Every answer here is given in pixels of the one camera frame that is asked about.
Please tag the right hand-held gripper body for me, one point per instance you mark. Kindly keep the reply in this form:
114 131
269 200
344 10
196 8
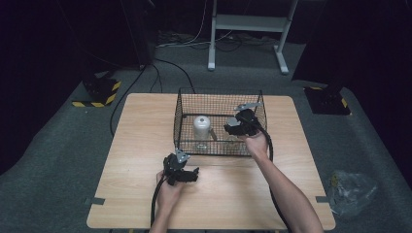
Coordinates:
247 123

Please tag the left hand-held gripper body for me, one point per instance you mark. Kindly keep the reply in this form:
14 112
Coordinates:
173 166

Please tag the white cylindrical container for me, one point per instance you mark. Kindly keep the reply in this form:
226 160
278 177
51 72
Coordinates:
201 127

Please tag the person's right hand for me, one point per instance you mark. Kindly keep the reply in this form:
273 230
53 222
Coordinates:
257 145

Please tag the small brown stick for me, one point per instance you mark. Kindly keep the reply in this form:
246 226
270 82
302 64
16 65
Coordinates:
213 135

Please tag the black base with striped tape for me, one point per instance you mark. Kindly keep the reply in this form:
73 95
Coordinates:
100 92
327 102

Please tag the grey tape piece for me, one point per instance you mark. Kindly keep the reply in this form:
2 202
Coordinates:
322 199
95 201

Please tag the white metal stand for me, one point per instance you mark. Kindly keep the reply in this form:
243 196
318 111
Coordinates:
249 23

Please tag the clear plastic bag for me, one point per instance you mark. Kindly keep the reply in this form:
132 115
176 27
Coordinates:
351 194

